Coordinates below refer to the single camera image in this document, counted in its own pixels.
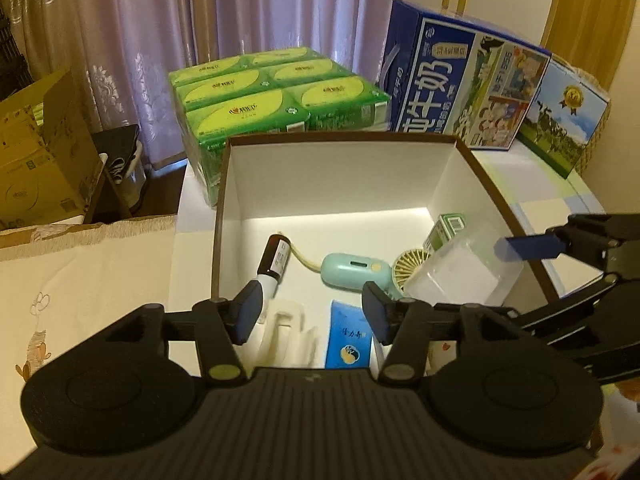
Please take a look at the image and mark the black rack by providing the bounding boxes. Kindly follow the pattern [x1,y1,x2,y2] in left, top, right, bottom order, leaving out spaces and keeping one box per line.
[0,12,33,101]

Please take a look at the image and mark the black bag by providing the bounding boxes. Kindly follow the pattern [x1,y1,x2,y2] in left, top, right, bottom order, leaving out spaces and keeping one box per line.
[92,124,147,188]

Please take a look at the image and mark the beige quilted chair cover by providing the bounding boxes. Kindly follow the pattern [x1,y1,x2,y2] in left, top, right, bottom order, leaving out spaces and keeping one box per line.
[580,67,613,177]

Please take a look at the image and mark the blue milk carton box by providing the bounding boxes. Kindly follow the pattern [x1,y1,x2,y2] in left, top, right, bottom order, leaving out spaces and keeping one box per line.
[378,0,552,152]

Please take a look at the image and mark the open brown cardboard box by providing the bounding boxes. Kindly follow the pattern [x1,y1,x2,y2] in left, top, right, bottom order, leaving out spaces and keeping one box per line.
[0,69,103,231]

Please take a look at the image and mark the translucent white plastic case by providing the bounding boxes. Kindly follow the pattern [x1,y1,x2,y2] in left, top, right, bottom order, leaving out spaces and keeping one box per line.
[402,237,503,306]

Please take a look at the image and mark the cream embroidered cloth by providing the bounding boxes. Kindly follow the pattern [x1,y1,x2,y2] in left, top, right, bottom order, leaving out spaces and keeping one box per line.
[0,215,178,396]

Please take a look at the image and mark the white cow print milk box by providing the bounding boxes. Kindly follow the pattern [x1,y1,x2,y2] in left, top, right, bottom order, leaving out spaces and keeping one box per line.
[515,55,612,180]

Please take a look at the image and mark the wooden door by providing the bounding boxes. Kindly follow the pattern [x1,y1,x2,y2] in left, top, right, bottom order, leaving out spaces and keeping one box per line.
[542,0,633,91]

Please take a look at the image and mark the brown spray bottle white nozzle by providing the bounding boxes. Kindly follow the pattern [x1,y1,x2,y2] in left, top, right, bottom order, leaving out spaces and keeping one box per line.
[255,234,292,321]

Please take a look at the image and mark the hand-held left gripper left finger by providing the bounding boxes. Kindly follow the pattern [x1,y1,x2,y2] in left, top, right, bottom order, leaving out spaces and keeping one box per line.
[102,280,265,386]

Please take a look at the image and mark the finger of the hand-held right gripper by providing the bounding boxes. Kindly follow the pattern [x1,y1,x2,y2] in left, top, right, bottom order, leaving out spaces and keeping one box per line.
[515,272,621,346]
[494,212,640,281]

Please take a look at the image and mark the green white medicine box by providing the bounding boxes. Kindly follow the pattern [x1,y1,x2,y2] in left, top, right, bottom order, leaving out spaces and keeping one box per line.
[422,212,468,253]

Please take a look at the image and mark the blue ointment tube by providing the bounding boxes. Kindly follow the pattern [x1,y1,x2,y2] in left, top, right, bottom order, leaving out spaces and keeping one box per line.
[325,300,374,368]

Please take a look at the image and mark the lilac patterned curtain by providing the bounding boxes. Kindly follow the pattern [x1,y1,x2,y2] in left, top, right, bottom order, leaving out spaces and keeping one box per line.
[0,0,408,171]

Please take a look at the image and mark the mint green handheld fan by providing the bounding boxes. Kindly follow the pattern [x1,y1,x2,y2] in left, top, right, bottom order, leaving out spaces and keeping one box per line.
[290,249,433,302]

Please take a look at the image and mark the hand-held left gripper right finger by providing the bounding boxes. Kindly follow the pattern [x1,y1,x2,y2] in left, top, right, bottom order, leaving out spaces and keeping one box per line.
[361,281,546,386]

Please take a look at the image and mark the green tissue multipack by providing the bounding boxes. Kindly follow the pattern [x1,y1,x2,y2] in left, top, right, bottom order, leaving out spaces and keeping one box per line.
[168,47,392,208]

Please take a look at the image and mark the brown cardboard shoe box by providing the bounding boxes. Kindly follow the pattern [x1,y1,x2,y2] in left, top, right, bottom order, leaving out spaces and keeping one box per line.
[211,132,558,376]

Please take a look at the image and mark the white comb-shaped plastic clip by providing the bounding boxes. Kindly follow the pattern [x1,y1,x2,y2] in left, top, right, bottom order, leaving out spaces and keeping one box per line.
[245,299,321,367]

